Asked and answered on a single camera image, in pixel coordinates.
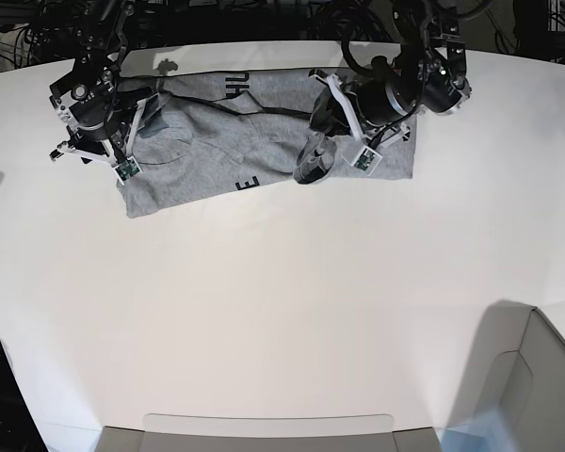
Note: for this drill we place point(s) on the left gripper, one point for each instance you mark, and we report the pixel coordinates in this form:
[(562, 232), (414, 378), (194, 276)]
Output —
[(379, 97)]

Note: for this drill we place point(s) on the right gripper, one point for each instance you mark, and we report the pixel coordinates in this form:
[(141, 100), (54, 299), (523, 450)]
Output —
[(101, 129)]

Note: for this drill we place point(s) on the grey T-shirt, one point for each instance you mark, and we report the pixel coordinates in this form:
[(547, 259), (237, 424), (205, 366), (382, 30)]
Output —
[(208, 134)]

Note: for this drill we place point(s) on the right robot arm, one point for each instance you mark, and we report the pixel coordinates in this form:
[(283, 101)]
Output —
[(94, 73)]

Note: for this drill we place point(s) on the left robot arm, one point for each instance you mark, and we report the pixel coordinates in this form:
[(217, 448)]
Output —
[(429, 72)]

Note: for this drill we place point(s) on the beige plastic bin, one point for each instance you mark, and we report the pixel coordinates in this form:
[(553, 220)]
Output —
[(166, 432)]

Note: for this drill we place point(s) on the beige bin at right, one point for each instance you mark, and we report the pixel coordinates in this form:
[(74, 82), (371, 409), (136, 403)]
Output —
[(522, 404)]

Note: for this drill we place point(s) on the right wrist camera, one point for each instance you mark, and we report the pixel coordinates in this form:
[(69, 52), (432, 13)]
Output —
[(127, 169)]

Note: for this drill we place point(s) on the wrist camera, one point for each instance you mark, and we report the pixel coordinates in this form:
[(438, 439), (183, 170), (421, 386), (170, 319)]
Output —
[(127, 169), (366, 160)]

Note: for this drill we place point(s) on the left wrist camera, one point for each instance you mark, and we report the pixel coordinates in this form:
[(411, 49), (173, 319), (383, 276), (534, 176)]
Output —
[(366, 160)]

